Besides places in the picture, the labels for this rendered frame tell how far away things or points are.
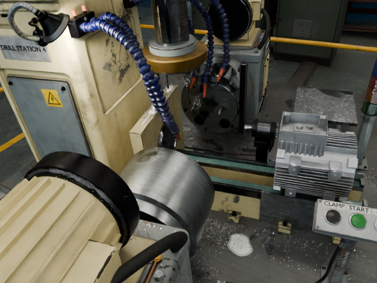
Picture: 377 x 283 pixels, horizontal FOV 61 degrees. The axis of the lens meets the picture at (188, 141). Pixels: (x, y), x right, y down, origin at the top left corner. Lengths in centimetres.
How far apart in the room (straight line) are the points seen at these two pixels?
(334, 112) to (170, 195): 93
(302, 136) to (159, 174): 39
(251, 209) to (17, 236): 79
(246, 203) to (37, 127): 68
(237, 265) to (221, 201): 21
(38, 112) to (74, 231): 63
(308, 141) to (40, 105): 74
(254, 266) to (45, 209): 69
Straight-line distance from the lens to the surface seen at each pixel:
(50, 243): 42
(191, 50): 85
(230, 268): 99
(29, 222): 42
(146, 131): 92
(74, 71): 85
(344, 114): 144
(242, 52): 133
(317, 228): 78
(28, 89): 98
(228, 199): 106
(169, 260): 57
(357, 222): 79
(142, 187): 69
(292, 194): 95
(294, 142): 90
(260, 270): 99
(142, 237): 59
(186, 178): 74
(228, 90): 114
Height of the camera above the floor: 164
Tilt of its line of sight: 36 degrees down
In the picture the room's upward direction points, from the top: 5 degrees counter-clockwise
